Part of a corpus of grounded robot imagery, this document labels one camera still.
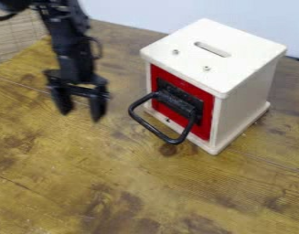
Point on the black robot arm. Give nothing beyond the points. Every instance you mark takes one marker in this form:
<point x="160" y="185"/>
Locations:
<point x="76" y="51"/>

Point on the black metal drawer handle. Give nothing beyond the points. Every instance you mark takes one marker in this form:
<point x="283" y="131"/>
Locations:
<point x="155" y="128"/>

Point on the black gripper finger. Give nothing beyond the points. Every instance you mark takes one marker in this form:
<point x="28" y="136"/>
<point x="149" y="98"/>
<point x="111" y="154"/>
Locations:
<point x="61" y="99"/>
<point x="97" y="103"/>

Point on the red drawer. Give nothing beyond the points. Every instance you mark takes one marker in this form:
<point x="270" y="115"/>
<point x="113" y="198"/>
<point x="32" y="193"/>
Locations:
<point x="177" y="88"/>

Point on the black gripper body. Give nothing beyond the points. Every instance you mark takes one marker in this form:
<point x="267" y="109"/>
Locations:
<point x="74" y="75"/>

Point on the white wooden box cabinet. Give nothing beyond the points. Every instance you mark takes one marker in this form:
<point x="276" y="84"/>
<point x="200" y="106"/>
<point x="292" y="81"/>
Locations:
<point x="224" y="67"/>

